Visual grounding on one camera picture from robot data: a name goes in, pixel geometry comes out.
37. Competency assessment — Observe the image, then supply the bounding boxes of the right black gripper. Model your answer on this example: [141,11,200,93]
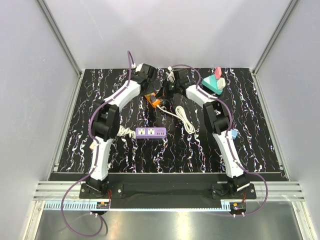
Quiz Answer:
[154,79,179,100]

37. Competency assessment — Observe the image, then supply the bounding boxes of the grey usb charger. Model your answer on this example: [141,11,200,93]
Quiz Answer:
[149,95,157,103]

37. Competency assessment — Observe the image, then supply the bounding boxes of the orange power strip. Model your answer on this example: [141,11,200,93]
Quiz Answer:
[144,92,164,109]

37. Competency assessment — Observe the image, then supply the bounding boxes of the purple power strip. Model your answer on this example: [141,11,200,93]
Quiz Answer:
[135,127,167,139]

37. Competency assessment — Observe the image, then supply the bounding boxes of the white cable of purple strip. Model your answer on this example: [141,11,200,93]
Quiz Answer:
[116,124,137,139]

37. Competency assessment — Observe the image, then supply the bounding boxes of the blue usb charger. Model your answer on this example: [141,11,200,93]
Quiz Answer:
[231,129,239,140]

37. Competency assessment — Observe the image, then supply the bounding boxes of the pink cube deer adapter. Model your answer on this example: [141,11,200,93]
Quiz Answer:
[89,141,97,151]

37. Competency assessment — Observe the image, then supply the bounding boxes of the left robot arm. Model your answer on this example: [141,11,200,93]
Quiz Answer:
[85,63,157,198]

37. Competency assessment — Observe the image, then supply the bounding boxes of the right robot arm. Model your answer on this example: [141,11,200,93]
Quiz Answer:
[156,67,250,199]

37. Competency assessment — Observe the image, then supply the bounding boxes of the white plug adapter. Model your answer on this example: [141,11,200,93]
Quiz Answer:
[216,77,226,91]

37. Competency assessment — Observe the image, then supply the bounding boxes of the pink plug adapter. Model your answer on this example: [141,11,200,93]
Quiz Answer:
[214,67,222,80]

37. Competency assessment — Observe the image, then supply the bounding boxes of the teal power strip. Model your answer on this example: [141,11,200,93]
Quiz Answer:
[201,75,223,95]

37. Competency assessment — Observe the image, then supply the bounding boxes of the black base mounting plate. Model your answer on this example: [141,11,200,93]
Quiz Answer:
[79,173,257,211]

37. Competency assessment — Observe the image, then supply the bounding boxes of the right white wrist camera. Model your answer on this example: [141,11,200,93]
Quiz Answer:
[166,66,175,83]

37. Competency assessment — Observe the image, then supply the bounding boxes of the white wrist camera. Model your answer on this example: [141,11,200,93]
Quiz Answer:
[166,66,175,83]
[131,63,145,73]

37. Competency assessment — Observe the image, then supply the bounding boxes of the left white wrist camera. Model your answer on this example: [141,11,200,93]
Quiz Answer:
[131,63,145,73]

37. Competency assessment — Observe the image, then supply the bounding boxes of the white cable of orange strip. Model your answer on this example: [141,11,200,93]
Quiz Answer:
[157,104,197,135]

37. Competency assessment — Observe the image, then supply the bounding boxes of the aluminium frame rail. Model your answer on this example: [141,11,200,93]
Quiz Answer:
[34,0,84,79]

